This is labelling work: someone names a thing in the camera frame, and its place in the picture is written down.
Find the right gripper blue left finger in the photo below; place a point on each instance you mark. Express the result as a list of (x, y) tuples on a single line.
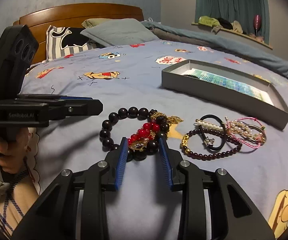
[(75, 201)]

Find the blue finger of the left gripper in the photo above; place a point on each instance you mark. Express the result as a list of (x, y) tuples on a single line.
[(84, 108), (76, 97)]

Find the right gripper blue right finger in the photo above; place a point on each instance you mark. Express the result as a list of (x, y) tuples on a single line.
[(233, 214)]

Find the red bead gold chain jewelry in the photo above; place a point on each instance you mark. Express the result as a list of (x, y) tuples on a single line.
[(146, 139)]

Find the pearl hair clip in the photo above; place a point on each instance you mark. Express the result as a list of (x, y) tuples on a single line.
[(207, 125)]

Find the person's left hand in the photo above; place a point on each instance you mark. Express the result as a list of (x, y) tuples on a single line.
[(12, 154)]

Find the striped black white pillow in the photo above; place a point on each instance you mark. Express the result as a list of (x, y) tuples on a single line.
[(65, 41)]

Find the wooden headboard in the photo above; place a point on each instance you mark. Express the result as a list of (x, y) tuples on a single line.
[(72, 15)]

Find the olive pillow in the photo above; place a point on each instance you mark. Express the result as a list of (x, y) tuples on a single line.
[(92, 22)]

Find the grey-blue pillow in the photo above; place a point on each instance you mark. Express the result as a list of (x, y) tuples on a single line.
[(119, 33)]

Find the grey shallow cardboard box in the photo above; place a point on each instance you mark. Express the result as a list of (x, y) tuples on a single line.
[(276, 115)]

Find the printed blue green paper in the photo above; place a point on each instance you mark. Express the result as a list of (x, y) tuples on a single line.
[(229, 83)]

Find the teal folded blanket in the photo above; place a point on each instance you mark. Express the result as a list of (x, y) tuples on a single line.
[(254, 55)]

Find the green cloth on sill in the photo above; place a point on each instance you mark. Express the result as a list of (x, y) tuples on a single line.
[(208, 21)]

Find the wooden window sill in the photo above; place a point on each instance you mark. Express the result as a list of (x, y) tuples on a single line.
[(232, 35)]

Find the black cloth on sill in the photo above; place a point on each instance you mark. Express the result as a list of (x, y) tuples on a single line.
[(225, 24)]

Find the beige cloth on sill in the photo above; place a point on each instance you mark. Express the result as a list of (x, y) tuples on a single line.
[(236, 27)]

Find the pink balloon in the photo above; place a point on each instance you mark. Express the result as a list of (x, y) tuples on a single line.
[(257, 23)]

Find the teal curtain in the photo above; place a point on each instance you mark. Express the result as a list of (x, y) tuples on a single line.
[(242, 11)]

